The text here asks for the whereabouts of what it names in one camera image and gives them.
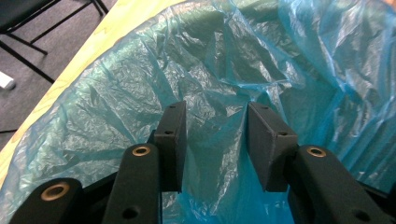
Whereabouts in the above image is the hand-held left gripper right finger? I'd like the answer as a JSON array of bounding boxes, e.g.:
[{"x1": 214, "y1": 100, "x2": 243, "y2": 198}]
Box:
[{"x1": 247, "y1": 101, "x2": 299, "y2": 193}]

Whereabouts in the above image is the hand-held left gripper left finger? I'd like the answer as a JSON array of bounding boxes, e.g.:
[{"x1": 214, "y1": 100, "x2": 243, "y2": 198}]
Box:
[{"x1": 153, "y1": 100, "x2": 188, "y2": 194}]

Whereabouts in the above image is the blue plastic bag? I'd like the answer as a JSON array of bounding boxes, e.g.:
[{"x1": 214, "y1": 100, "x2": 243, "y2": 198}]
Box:
[{"x1": 0, "y1": 0, "x2": 396, "y2": 224}]

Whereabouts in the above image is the black folding chair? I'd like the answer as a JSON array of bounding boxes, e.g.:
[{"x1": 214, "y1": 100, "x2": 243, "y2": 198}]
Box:
[{"x1": 0, "y1": 0, "x2": 110, "y2": 85}]

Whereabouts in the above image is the white desk frame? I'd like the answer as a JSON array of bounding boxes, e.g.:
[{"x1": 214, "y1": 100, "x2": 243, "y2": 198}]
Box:
[{"x1": 0, "y1": 70, "x2": 16, "y2": 91}]

